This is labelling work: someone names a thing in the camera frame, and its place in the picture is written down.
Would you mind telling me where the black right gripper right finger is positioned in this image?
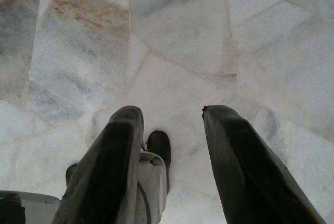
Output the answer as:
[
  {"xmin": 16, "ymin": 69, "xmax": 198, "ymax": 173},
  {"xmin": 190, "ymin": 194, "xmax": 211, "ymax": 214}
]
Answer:
[{"xmin": 200, "ymin": 104, "xmax": 327, "ymax": 224}]

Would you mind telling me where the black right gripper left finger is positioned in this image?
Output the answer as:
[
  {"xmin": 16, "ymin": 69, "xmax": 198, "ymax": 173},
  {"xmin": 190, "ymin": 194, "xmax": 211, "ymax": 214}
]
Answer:
[{"xmin": 51, "ymin": 105, "xmax": 145, "ymax": 224}]

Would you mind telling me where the robot right leg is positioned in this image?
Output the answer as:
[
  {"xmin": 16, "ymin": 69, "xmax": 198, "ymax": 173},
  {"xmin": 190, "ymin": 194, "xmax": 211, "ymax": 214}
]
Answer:
[{"xmin": 137, "ymin": 129, "xmax": 172, "ymax": 224}]

